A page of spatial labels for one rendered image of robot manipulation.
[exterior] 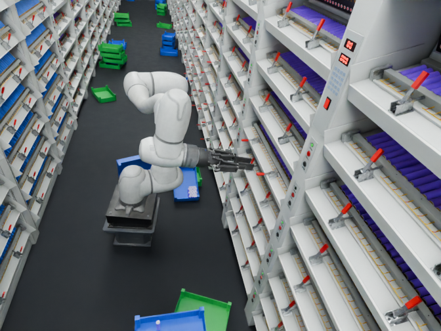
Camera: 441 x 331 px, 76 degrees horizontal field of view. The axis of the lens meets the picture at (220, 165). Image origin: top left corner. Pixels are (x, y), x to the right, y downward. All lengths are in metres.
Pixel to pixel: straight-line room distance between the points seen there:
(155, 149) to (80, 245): 1.30
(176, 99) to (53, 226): 1.63
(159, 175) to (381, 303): 1.32
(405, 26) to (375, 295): 0.64
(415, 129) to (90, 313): 1.75
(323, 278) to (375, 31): 0.72
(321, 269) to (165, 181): 1.08
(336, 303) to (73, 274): 1.55
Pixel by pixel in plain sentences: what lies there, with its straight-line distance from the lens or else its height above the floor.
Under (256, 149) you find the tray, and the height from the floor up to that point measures 0.89.
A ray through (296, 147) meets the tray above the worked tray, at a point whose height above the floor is 1.09.
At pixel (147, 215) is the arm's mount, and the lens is 1.86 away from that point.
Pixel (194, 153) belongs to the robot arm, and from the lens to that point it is 1.05.
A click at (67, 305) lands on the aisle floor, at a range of 1.98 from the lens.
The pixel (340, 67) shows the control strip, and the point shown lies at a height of 1.47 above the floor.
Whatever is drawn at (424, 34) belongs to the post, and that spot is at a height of 1.58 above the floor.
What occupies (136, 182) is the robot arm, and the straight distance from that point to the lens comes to 1.73.
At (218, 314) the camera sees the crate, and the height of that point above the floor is 0.00.
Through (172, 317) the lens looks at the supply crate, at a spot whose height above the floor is 0.34.
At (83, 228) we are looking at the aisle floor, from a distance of 2.27.
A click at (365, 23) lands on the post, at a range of 0.82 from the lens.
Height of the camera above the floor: 1.70
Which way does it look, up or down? 38 degrees down
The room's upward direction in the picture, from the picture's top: 9 degrees clockwise
